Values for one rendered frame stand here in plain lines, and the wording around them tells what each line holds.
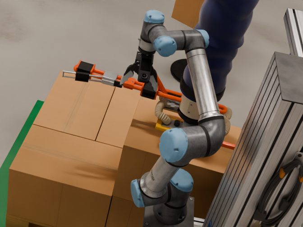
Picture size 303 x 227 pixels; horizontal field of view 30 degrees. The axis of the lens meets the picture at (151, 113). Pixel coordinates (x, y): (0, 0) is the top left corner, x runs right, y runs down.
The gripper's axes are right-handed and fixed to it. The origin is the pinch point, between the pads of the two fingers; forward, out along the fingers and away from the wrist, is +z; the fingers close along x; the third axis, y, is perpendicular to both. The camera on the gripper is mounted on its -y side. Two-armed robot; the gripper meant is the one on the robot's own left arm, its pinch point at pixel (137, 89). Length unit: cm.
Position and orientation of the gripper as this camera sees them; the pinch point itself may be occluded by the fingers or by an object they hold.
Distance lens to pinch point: 233.4
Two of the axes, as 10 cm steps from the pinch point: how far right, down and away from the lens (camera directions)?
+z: -2.0, 7.5, 6.3
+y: 0.8, -6.3, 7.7
